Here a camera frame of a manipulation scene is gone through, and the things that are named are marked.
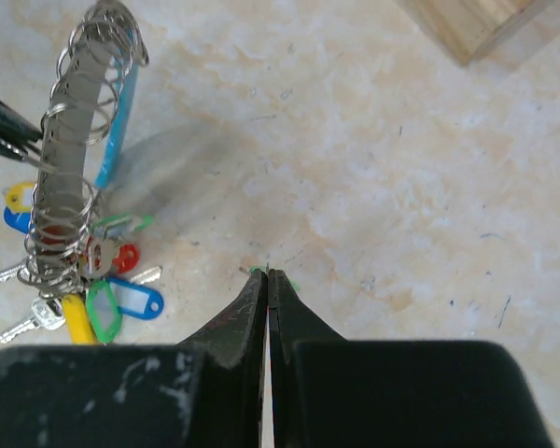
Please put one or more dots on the large metal keyring with keys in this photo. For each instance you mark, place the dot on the large metal keyring with keys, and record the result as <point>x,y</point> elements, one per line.
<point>71,246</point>

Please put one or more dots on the wooden rack tray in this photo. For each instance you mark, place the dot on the wooden rack tray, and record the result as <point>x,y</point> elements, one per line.
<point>468,29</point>

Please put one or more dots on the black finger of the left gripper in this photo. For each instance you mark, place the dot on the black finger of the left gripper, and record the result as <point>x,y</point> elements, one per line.
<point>17,135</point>

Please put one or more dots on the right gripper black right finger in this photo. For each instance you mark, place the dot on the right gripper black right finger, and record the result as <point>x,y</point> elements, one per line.
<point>310,372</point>

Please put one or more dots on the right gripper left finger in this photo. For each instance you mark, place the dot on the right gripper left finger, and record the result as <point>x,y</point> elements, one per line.
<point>224,407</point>

